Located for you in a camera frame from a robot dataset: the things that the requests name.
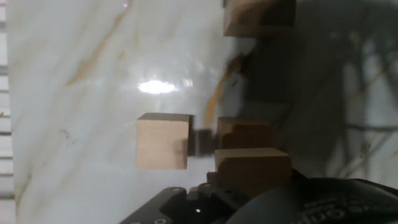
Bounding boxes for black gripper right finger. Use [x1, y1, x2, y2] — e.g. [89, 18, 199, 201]
[291, 169, 308, 183]

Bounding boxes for marble pattern mat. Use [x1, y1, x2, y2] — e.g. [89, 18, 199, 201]
[6, 0, 398, 224]

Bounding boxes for large wooden cube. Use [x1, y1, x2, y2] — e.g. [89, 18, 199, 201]
[214, 147, 293, 198]
[223, 0, 297, 39]
[136, 112, 191, 171]
[216, 117, 273, 150]

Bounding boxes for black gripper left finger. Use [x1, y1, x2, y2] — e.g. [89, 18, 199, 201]
[119, 172, 249, 224]

